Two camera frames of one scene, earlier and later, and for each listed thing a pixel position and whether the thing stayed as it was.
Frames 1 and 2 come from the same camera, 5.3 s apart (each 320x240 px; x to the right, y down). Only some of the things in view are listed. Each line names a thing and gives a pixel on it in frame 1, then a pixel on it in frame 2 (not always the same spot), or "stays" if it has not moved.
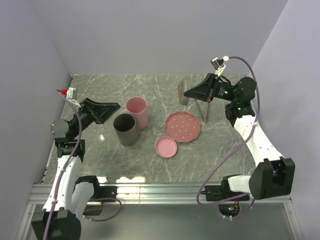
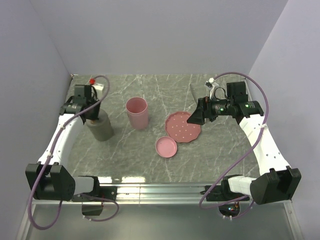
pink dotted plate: [183, 127] stays
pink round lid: [166, 147] stays
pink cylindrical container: [137, 106] stays
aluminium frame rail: [148, 194] stays
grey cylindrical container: [124, 125] -> [101, 129]
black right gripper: [206, 90] -> [198, 117]
